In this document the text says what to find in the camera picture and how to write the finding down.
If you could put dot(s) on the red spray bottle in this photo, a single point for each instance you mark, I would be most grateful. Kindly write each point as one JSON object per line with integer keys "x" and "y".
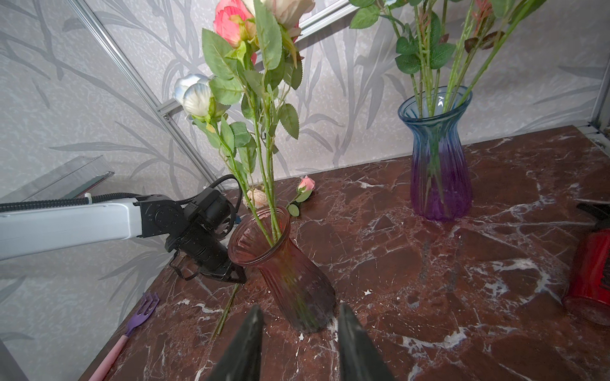
{"x": 588, "y": 293}

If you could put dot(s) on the blue purple glass vase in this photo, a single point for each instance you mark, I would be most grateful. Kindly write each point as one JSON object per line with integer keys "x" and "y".
{"x": 441, "y": 188}

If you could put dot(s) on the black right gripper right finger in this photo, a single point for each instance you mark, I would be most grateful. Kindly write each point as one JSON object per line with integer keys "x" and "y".
{"x": 359, "y": 358}

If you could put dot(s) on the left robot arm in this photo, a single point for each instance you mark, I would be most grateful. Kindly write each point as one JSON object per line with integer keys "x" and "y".
{"x": 40, "y": 226}

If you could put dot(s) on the teal peony spray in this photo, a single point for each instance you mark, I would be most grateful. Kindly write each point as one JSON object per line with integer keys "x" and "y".
{"x": 423, "y": 45}

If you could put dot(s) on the purple pink garden rake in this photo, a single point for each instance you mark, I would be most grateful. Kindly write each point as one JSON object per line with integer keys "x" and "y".
{"x": 148, "y": 305}

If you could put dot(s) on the peach cream rose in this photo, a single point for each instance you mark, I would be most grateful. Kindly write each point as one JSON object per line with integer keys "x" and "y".
{"x": 286, "y": 14}

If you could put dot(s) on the light pink rosebud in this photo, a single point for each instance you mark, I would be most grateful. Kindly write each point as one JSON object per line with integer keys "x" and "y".
{"x": 304, "y": 191}

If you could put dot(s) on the large salmon rose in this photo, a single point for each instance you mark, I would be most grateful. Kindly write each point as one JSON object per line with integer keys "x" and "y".
{"x": 243, "y": 49}

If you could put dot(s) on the red glass vase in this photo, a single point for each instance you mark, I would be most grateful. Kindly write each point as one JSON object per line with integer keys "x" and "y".
{"x": 301, "y": 290}

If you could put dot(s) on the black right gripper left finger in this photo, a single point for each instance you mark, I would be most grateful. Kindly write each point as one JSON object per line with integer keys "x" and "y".
{"x": 242, "y": 359}

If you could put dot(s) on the white blue rose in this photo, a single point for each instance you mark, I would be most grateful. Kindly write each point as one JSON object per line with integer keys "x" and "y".
{"x": 219, "y": 108}

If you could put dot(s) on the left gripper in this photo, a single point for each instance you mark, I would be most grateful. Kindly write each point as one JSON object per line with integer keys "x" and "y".
{"x": 207, "y": 219}

